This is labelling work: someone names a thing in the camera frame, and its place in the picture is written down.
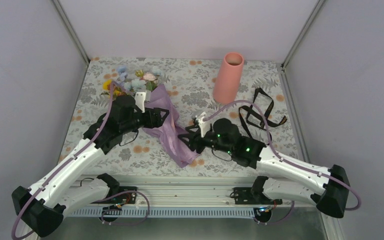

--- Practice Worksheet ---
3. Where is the pink cylindrical vase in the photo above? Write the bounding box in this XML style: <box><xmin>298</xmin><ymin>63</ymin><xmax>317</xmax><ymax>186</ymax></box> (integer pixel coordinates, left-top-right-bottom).
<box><xmin>212</xmin><ymin>52</ymin><xmax>245</xmax><ymax>105</ymax></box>

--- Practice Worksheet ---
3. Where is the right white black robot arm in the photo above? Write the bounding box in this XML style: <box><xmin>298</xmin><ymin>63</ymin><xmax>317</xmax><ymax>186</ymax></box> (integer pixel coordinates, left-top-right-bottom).
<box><xmin>178</xmin><ymin>118</ymin><xmax>350</xmax><ymax>219</ymax></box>

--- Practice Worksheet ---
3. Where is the purple flower bouquet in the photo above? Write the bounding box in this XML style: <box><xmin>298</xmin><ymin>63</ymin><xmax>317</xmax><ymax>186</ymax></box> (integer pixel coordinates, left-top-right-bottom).
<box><xmin>105</xmin><ymin>65</ymin><xmax>197</xmax><ymax>168</ymax></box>

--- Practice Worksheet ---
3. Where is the black gold-lettered ribbon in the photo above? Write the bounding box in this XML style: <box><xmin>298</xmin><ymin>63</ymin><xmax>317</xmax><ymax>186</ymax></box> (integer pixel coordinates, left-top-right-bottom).
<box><xmin>238</xmin><ymin>87</ymin><xmax>288</xmax><ymax>140</ymax></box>

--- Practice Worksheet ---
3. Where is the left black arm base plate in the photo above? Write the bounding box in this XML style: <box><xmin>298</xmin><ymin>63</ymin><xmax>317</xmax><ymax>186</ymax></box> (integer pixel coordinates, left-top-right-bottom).
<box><xmin>110</xmin><ymin>186</ymin><xmax>138</xmax><ymax>205</ymax></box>

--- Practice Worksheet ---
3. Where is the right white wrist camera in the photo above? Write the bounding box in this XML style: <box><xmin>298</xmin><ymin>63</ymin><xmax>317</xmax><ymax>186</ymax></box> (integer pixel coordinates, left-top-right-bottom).
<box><xmin>194</xmin><ymin>111</ymin><xmax>211</xmax><ymax>138</ymax></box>

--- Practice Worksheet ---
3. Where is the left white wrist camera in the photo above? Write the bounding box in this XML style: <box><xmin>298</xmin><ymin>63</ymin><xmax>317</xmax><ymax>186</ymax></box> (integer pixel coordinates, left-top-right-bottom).
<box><xmin>134</xmin><ymin>90</ymin><xmax>151</xmax><ymax>113</ymax></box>

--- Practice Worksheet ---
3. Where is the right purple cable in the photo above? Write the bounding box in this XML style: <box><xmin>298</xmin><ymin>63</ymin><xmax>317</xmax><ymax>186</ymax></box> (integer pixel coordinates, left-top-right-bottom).
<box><xmin>201</xmin><ymin>100</ymin><xmax>362</xmax><ymax>212</ymax></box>

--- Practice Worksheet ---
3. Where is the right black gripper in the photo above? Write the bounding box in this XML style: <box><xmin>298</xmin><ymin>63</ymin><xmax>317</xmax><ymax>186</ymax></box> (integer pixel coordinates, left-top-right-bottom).
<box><xmin>178</xmin><ymin>124</ymin><xmax>233</xmax><ymax>154</ymax></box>

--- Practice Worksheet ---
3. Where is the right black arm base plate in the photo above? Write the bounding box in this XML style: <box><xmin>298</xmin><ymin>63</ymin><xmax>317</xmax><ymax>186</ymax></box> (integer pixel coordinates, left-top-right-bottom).
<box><xmin>229</xmin><ymin>187</ymin><xmax>283</xmax><ymax>205</ymax></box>

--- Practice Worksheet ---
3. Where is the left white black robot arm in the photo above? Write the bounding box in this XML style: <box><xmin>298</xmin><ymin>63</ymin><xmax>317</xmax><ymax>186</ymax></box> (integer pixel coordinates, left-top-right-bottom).
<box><xmin>11</xmin><ymin>92</ymin><xmax>170</xmax><ymax>239</ymax></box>

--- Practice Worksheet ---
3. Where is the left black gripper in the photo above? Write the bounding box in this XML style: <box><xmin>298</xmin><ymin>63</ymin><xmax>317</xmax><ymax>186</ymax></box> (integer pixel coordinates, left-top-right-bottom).
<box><xmin>121</xmin><ymin>107</ymin><xmax>169</xmax><ymax>134</ymax></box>

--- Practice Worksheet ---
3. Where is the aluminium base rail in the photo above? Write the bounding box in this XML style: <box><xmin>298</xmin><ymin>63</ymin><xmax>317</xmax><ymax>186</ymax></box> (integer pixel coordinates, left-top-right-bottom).
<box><xmin>68</xmin><ymin>176</ymin><xmax>309</xmax><ymax>220</ymax></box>

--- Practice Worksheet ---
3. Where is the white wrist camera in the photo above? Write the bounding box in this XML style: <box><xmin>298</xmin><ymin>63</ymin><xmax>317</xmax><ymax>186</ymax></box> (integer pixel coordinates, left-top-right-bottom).
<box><xmin>134</xmin><ymin>90</ymin><xmax>151</xmax><ymax>113</ymax></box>
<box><xmin>194</xmin><ymin>111</ymin><xmax>211</xmax><ymax>138</ymax></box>

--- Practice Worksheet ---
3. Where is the floral patterned table mat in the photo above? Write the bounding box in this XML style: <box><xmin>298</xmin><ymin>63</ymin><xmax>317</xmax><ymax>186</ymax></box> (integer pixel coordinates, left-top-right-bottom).
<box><xmin>60</xmin><ymin>57</ymin><xmax>289</xmax><ymax>178</ymax></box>

